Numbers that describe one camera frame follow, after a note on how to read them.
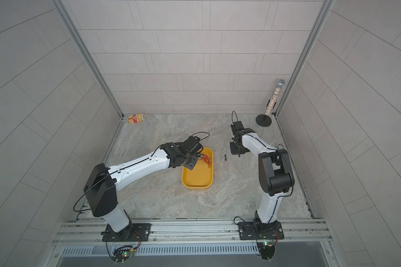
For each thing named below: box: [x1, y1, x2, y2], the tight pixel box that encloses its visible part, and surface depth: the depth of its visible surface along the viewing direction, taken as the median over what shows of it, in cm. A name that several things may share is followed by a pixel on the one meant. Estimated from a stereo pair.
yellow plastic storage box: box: [181, 146, 214, 190], surface depth 87 cm
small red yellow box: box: [127, 112, 145, 125], surface depth 114 cm
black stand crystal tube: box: [255, 78, 286, 128], surface depth 101 cm
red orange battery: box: [201, 154, 211, 169], surface depth 95 cm
